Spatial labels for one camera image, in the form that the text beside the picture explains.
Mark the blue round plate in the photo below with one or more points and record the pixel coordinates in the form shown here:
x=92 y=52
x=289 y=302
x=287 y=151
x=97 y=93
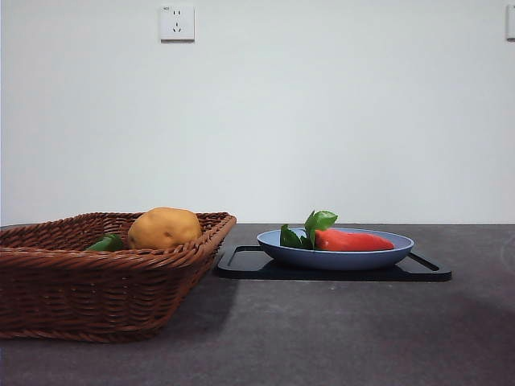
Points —
x=334 y=260

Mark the orange carrot with green leaves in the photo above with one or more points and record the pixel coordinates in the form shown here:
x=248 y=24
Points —
x=354 y=241

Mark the black flat tray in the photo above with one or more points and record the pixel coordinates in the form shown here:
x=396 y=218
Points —
x=249 y=272

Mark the yellow-brown potato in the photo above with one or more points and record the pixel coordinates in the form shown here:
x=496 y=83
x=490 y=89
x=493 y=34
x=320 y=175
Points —
x=165 y=229

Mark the green chili pepper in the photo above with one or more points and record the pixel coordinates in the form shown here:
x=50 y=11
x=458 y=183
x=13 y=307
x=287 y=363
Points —
x=106 y=242

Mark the brown wicker basket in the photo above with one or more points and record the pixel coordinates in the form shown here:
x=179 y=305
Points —
x=100 y=293

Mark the white wall socket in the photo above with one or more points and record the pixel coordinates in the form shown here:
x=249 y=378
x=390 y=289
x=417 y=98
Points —
x=177 y=22

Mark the white wall plate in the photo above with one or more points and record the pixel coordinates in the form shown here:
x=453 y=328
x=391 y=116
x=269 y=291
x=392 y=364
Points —
x=511 y=22

